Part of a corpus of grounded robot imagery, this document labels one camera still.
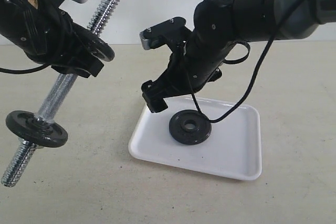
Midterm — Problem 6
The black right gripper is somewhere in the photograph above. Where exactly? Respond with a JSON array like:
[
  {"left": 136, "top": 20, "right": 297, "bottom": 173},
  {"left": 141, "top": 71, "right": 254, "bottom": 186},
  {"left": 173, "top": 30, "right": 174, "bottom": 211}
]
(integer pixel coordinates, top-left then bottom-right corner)
[{"left": 141, "top": 32, "right": 228, "bottom": 113}]

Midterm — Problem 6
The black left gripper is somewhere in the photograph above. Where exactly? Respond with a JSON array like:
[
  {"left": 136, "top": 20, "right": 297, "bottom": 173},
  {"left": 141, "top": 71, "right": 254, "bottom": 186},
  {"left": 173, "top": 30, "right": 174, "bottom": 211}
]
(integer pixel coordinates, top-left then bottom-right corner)
[{"left": 26, "top": 10, "right": 104, "bottom": 78}]

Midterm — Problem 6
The black weight plate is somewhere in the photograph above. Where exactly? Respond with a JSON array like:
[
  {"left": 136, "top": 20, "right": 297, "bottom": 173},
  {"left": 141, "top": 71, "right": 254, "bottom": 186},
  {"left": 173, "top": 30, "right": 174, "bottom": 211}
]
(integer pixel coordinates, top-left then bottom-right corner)
[
  {"left": 87, "top": 30, "right": 115, "bottom": 62},
  {"left": 5, "top": 110, "right": 68, "bottom": 148},
  {"left": 169, "top": 110, "right": 212, "bottom": 145}
]

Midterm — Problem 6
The chrome threaded dumbbell bar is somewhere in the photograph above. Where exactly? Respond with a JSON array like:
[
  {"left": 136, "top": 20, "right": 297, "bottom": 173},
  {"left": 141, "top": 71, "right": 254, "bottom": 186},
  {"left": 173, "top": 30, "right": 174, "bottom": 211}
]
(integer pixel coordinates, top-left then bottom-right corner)
[{"left": 1, "top": 0, "right": 120, "bottom": 187}]

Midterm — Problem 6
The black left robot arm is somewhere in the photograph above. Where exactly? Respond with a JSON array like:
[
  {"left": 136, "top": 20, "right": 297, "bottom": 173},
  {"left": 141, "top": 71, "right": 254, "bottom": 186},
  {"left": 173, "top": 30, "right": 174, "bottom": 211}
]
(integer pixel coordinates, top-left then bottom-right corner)
[{"left": 1, "top": 0, "right": 114, "bottom": 78}]

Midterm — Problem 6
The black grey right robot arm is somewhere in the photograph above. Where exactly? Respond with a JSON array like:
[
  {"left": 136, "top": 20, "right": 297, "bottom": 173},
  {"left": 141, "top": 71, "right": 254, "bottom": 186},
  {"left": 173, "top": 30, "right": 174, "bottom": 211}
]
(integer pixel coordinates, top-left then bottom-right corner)
[{"left": 140, "top": 0, "right": 335, "bottom": 113}]

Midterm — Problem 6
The white rectangular plastic tray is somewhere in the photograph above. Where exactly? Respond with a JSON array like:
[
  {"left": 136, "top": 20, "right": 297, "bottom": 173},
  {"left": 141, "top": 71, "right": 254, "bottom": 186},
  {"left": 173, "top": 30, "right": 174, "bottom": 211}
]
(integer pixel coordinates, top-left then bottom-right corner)
[{"left": 128, "top": 96, "right": 262, "bottom": 181}]

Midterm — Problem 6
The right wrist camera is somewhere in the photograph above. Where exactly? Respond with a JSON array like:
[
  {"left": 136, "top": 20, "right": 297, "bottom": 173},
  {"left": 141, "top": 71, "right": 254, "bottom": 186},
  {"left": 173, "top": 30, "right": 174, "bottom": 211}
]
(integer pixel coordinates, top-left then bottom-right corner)
[{"left": 139, "top": 17, "right": 192, "bottom": 51}]

